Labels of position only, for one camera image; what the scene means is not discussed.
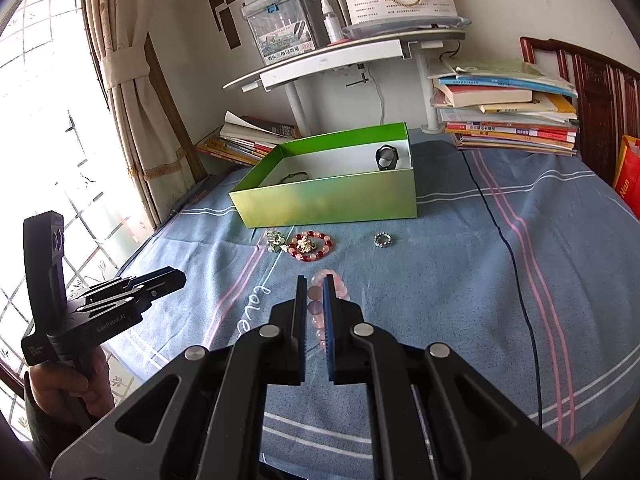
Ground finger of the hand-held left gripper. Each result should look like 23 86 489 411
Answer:
75 267 187 313

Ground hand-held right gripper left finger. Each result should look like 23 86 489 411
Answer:
50 275 308 480

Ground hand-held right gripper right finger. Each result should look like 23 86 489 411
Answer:
322 275 581 480

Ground pink bead bracelet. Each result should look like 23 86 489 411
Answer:
306 269 351 356

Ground green cardboard box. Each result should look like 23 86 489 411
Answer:
228 122 417 229

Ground person's left forearm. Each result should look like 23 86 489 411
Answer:
22 397 101 476

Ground person's left hand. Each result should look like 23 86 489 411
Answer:
24 347 116 426

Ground blue striped bedsheet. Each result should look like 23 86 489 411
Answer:
102 137 640 480

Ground slanted stack of books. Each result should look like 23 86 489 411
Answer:
195 110 303 167

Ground beige curtain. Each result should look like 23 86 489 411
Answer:
80 0 206 228

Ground frosted grid window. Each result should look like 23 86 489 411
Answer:
0 0 166 441

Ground white curved shelf stand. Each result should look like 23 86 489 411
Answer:
222 27 468 138

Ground tall stack of books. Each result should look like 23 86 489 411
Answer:
427 60 581 157

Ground clear plastic marker case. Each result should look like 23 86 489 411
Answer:
241 0 323 65

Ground white spray bottle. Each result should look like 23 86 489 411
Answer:
321 0 346 45

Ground red and yellow bag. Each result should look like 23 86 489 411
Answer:
614 135 640 221

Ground dark wooden headboard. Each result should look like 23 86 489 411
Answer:
519 36 640 186

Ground red bead flower bracelet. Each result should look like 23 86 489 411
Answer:
286 231 335 262

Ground black cable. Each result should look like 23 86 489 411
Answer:
459 149 547 428

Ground dark wall sticker strips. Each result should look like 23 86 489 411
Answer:
200 0 246 51

